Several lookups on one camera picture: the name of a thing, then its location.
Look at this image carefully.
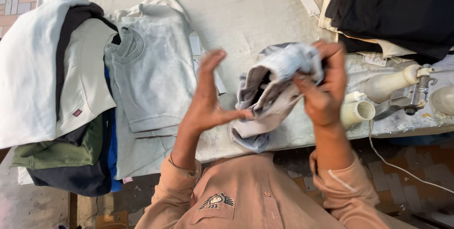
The person's left hand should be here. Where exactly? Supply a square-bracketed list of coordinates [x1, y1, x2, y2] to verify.
[179, 49, 254, 136]

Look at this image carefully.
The person's right hand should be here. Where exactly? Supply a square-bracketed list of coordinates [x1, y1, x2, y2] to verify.
[293, 40, 348, 128]

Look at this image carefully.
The light blue-grey sweatshirt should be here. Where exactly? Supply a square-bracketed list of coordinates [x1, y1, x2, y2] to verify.
[229, 42, 325, 154]

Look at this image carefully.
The white paper tag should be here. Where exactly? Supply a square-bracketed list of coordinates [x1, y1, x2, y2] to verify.
[189, 35, 203, 57]
[212, 70, 228, 95]

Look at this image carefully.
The cream plastic cylinder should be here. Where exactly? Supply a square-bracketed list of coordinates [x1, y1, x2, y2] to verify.
[340, 91, 376, 131]

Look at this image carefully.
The folded grey sweatshirt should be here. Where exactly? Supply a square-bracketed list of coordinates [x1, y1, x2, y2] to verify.
[105, 4, 198, 139]

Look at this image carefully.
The printed white label tag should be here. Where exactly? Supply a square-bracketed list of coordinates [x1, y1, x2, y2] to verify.
[362, 55, 388, 67]

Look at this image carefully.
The cream garment under black pile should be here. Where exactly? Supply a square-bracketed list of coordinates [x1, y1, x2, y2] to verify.
[317, 0, 417, 59]

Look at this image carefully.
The person's tan shirt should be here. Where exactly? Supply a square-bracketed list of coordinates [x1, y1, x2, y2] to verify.
[135, 150, 391, 229]

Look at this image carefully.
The bright blue garment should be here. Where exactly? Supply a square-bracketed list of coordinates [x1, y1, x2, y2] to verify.
[104, 65, 122, 193]

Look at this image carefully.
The white table cover cloth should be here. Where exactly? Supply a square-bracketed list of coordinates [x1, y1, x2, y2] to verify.
[35, 0, 355, 164]

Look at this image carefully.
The large black garment pile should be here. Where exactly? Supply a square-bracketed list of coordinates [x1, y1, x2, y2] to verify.
[325, 0, 454, 65]

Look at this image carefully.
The cream round knob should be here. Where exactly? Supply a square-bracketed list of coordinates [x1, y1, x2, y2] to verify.
[428, 86, 454, 117]

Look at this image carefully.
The cream sweatshirt with red tag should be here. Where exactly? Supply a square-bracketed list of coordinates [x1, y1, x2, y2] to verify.
[56, 18, 118, 138]

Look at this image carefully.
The brown cardboard box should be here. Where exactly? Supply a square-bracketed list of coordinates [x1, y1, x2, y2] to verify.
[95, 211, 129, 229]

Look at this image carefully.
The dark navy garment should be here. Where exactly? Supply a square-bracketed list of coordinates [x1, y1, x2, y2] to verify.
[26, 110, 115, 197]

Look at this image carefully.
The olive green garment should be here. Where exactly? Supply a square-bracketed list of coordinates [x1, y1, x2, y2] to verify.
[10, 114, 104, 170]

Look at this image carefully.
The white fleece sweatshirt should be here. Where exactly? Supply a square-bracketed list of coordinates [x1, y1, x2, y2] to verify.
[0, 0, 91, 149]

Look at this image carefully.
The white hang tag with string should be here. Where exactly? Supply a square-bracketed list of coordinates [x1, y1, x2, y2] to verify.
[301, 0, 322, 19]

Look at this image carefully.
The white power cable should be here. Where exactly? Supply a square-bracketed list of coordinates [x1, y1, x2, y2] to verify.
[368, 120, 454, 195]

